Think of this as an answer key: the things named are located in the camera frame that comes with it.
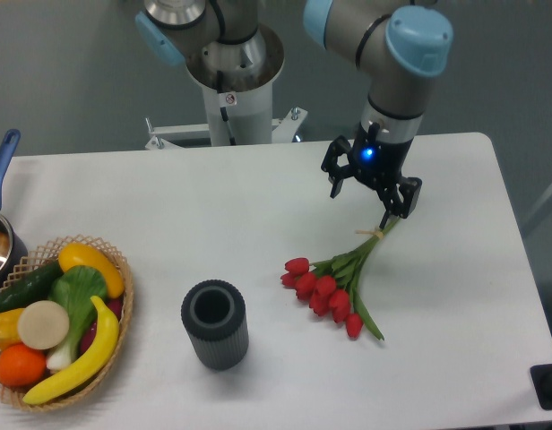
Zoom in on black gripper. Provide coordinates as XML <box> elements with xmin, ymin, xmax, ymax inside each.
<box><xmin>321</xmin><ymin>122</ymin><xmax>423</xmax><ymax>229</ymax></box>

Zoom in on red tulip bouquet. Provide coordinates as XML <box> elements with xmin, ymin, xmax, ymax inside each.
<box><xmin>280</xmin><ymin>217</ymin><xmax>398</xmax><ymax>340</ymax></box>

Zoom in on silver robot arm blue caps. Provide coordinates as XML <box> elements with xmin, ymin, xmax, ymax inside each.
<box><xmin>135</xmin><ymin>1</ymin><xmax>453</xmax><ymax>219</ymax></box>

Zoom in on dark grey ribbed vase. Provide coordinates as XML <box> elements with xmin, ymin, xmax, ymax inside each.
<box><xmin>180</xmin><ymin>279</ymin><xmax>249</xmax><ymax>371</ymax></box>

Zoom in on black device at edge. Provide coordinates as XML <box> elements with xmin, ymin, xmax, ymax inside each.
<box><xmin>530</xmin><ymin>364</ymin><xmax>552</xmax><ymax>410</ymax></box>

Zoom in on red vegetable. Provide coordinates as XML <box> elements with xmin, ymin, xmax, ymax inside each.
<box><xmin>79</xmin><ymin>297</ymin><xmax>123</xmax><ymax>356</ymax></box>

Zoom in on yellow squash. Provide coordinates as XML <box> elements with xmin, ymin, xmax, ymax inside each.
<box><xmin>57</xmin><ymin>243</ymin><xmax>125</xmax><ymax>299</ymax></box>

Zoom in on green bok choy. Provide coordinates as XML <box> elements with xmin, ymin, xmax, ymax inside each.
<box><xmin>47</xmin><ymin>265</ymin><xmax>108</xmax><ymax>373</ymax></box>

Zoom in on yellow banana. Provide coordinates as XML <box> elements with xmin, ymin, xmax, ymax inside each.
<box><xmin>22</xmin><ymin>296</ymin><xmax>119</xmax><ymax>406</ymax></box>

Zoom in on woven wicker basket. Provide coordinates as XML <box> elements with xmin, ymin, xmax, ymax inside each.
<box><xmin>0</xmin><ymin>235</ymin><xmax>134</xmax><ymax>412</ymax></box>

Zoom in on green cucumber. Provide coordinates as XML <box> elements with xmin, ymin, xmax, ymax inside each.
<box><xmin>0</xmin><ymin>261</ymin><xmax>63</xmax><ymax>313</ymax></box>

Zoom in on beige round disc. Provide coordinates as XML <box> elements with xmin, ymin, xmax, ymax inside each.
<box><xmin>17</xmin><ymin>300</ymin><xmax>70</xmax><ymax>350</ymax></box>

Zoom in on yellow bell pepper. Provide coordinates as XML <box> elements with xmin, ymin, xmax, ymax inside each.
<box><xmin>0</xmin><ymin>308</ymin><xmax>24</xmax><ymax>350</ymax></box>

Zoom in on orange fruit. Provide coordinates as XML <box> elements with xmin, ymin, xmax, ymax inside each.
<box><xmin>0</xmin><ymin>343</ymin><xmax>46</xmax><ymax>387</ymax></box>

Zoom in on white metal base frame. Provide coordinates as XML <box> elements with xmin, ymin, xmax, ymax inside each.
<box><xmin>144</xmin><ymin>107</ymin><xmax>308</xmax><ymax>151</ymax></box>

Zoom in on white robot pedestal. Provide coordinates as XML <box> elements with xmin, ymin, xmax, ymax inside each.
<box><xmin>186</xmin><ymin>24</ymin><xmax>284</xmax><ymax>146</ymax></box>

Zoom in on black cable on pedestal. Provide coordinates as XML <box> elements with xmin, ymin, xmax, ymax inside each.
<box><xmin>215</xmin><ymin>70</ymin><xmax>237</xmax><ymax>147</ymax></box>

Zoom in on blue handled saucepan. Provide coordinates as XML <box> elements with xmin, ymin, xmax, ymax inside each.
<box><xmin>0</xmin><ymin>129</ymin><xmax>28</xmax><ymax>289</ymax></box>

